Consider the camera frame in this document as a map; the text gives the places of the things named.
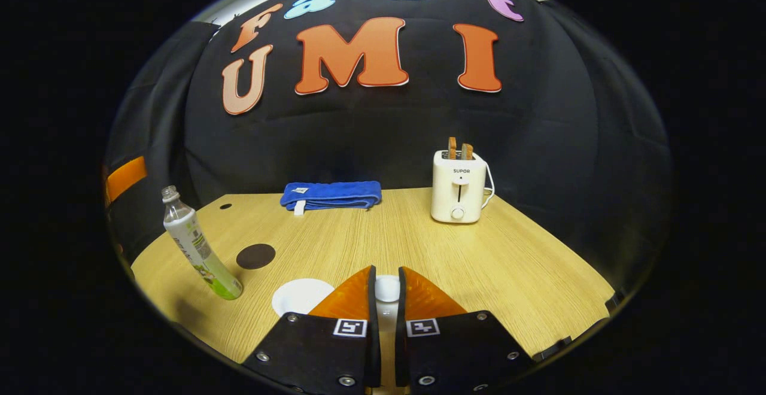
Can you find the brown toast slice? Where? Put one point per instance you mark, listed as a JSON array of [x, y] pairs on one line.
[[467, 151], [452, 148]]

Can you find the white teacup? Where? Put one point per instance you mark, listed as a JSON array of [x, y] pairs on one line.
[[299, 296]]

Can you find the blue folded towel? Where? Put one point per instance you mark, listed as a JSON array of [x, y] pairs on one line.
[[335, 194]]

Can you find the clear water bottle green label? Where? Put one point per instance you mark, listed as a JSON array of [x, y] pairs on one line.
[[194, 245]]

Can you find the white toaster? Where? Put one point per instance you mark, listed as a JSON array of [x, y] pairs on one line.
[[458, 194]]

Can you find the black table edge clamp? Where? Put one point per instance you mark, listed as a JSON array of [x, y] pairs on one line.
[[553, 348], [615, 300]]

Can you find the black backdrop cloth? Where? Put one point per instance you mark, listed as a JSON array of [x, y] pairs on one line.
[[359, 131]]

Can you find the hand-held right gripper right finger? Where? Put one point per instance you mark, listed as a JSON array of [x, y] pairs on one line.
[[400, 305]]

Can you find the dark round coaster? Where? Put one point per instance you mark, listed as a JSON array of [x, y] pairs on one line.
[[255, 256]]

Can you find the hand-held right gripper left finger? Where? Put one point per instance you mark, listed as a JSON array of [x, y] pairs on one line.
[[372, 305]]

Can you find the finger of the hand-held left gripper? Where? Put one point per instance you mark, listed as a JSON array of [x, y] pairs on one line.
[[125, 179]]

